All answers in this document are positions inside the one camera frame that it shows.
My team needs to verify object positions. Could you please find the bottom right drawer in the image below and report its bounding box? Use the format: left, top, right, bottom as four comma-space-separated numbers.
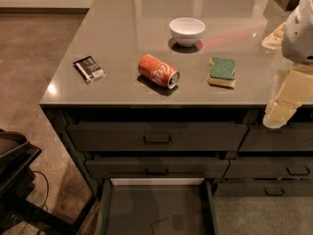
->
214, 180, 313, 197

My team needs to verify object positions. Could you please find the dark drawer cabinet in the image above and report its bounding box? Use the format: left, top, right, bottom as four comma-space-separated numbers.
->
42, 103, 313, 235

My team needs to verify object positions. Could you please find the black cable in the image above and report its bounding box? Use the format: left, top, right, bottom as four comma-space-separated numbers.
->
19, 169, 51, 235

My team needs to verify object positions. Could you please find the top right drawer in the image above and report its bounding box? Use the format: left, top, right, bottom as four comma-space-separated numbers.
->
240, 122, 313, 152

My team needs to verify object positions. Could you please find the orange soda can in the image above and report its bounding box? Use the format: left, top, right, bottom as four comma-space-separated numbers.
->
138, 54, 180, 89

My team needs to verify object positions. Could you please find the top left drawer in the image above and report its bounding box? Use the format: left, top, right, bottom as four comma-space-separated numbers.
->
67, 122, 247, 152

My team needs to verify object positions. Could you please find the black snack packet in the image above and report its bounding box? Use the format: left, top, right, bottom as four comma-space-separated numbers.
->
73, 56, 107, 84

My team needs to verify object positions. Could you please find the middle right drawer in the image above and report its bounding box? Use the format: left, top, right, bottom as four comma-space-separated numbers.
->
224, 157, 313, 179

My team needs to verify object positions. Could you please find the white ceramic bowl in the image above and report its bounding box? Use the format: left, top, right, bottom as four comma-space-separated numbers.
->
169, 18, 205, 47

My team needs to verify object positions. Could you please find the open bottom left drawer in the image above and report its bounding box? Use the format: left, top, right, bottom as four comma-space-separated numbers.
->
95, 178, 219, 235

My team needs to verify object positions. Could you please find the green yellow sponge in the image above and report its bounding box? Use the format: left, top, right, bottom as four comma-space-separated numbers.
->
207, 57, 236, 88

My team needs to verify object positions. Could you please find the middle left drawer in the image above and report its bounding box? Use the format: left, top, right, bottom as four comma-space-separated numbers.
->
85, 157, 229, 179

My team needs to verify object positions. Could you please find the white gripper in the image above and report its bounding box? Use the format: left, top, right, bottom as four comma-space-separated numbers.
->
261, 0, 313, 129

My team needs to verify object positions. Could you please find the black chair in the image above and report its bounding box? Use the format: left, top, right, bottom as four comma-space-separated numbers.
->
0, 128, 97, 235

